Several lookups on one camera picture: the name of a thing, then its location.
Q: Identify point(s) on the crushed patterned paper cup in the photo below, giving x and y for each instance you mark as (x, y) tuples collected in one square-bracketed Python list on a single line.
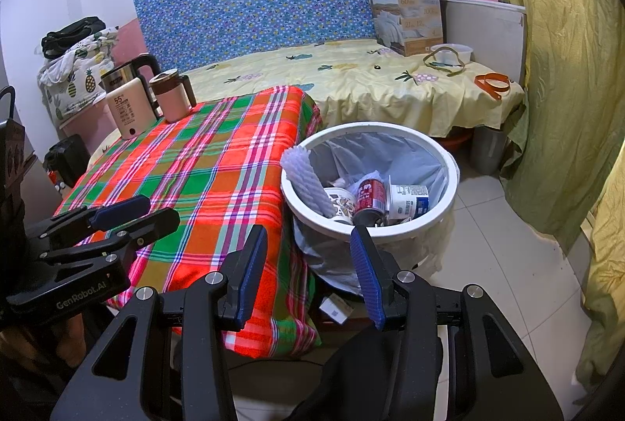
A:
[(342, 203)]

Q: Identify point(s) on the pineapple print bag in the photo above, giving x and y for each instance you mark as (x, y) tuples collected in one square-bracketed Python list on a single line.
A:
[(73, 84)]

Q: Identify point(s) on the grey bin liner bag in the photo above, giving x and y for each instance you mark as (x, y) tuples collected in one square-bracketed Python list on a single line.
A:
[(415, 162)]

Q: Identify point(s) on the small white box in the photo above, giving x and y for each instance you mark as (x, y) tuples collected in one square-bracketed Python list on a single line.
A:
[(336, 308)]

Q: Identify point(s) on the white tissue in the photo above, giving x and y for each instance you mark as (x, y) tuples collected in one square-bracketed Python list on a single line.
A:
[(376, 175)]

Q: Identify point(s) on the beige electric kettle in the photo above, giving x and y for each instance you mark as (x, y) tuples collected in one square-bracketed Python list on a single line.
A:
[(129, 113)]

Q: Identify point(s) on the blue floral headboard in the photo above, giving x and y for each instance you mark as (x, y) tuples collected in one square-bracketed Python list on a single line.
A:
[(268, 1)]

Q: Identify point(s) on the white trash bin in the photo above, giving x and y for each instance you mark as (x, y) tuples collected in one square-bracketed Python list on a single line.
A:
[(381, 129)]

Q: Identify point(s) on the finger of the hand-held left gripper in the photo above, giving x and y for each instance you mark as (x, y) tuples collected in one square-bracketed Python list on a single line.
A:
[(122, 208), (151, 225)]

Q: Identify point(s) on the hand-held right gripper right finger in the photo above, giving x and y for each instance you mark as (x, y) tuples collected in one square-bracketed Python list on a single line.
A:
[(368, 279)]

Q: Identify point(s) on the white board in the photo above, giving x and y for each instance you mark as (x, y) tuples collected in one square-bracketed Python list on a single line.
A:
[(483, 25)]

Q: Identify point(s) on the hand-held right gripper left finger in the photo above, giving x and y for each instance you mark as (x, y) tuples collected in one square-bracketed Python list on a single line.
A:
[(249, 274)]

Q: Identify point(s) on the grey plastic bucket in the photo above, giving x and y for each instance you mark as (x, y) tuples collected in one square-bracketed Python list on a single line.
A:
[(488, 150)]

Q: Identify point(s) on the plaid tablecloth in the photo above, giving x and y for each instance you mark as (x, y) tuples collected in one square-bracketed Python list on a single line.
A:
[(195, 167)]

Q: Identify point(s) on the white yogurt cup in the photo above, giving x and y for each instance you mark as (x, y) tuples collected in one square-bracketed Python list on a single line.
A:
[(410, 203)]

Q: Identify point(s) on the black bag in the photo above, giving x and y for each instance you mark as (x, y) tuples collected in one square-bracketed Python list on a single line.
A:
[(73, 32)]

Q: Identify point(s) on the cardboard quilt box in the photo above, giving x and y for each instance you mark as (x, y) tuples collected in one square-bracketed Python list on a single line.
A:
[(415, 10)]

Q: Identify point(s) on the orange basin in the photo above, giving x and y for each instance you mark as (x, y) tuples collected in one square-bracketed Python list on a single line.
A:
[(456, 141)]

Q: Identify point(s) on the red cartoon drink can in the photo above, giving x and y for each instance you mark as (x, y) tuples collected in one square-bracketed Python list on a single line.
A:
[(371, 201)]

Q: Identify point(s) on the pink storage box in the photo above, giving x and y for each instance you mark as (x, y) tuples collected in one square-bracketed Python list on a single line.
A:
[(93, 128)]

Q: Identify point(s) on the green curtain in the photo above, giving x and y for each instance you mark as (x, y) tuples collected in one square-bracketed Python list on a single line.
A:
[(561, 59)]

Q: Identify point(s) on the white bowl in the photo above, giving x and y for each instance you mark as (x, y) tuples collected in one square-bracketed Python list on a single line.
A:
[(454, 54)]

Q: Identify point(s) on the white foam fruit net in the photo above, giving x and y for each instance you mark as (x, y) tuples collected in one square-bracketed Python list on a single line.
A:
[(305, 181)]

